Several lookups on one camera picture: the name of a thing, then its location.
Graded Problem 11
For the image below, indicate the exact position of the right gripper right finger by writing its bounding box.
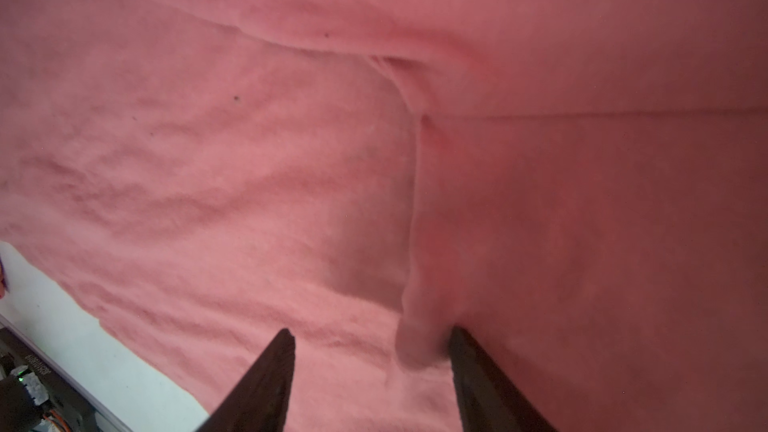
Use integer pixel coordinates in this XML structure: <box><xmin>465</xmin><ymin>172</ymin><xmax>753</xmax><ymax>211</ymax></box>
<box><xmin>448</xmin><ymin>327</ymin><xmax>556</xmax><ymax>432</ymax></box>

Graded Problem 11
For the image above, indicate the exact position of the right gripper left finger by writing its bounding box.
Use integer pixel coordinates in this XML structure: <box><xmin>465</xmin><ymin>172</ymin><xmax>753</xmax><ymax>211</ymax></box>
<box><xmin>197</xmin><ymin>328</ymin><xmax>296</xmax><ymax>432</ymax></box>

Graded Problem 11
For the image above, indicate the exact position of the pink t shirt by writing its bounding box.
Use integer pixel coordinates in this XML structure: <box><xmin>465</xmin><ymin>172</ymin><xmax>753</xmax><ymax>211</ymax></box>
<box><xmin>1</xmin><ymin>0</ymin><xmax>767</xmax><ymax>431</ymax></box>

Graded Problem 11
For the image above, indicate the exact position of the aluminium frame rail base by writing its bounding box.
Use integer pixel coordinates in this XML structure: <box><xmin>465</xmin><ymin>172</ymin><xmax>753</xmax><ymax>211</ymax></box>
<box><xmin>1</xmin><ymin>318</ymin><xmax>129</xmax><ymax>432</ymax></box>

